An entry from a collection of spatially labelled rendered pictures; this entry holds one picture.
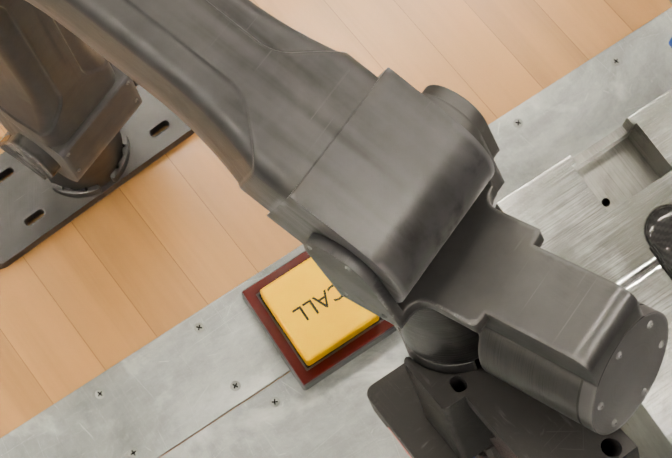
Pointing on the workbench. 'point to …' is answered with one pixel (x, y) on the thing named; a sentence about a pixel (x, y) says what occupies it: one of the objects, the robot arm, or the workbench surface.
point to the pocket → (621, 165)
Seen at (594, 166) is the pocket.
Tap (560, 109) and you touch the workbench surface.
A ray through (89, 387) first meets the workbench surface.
